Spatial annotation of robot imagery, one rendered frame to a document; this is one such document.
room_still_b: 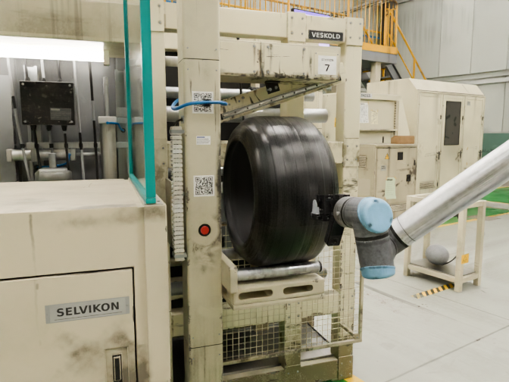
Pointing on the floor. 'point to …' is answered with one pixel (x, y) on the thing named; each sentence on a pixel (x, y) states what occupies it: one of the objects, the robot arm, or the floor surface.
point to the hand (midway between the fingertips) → (315, 215)
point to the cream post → (194, 42)
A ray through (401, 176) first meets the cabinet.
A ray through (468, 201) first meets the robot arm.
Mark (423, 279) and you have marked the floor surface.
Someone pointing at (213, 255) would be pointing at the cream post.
